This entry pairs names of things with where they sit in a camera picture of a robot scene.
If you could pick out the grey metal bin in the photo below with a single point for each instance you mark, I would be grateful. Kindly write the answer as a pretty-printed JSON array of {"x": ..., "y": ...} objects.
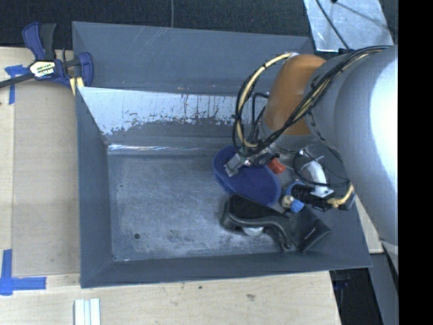
[{"x": 162, "y": 201}]

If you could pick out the small red cylinder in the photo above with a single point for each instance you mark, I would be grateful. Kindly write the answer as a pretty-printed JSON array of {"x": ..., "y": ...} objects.
[{"x": 276, "y": 166}]

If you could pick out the blue plastic bowl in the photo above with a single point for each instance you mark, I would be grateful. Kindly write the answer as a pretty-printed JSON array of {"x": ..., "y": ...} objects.
[{"x": 253, "y": 185}]

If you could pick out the pale wood board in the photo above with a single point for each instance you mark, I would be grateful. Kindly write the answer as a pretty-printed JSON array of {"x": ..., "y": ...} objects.
[{"x": 44, "y": 181}]

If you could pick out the black cylinder on white bracket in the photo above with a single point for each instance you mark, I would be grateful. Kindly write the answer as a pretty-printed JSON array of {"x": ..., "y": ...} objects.
[{"x": 318, "y": 176}]

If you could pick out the black flat wedge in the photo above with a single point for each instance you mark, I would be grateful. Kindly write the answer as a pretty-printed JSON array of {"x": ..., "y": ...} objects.
[{"x": 311, "y": 227}]

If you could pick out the black curved tool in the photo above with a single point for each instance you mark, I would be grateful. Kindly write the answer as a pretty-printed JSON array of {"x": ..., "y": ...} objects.
[{"x": 253, "y": 217}]

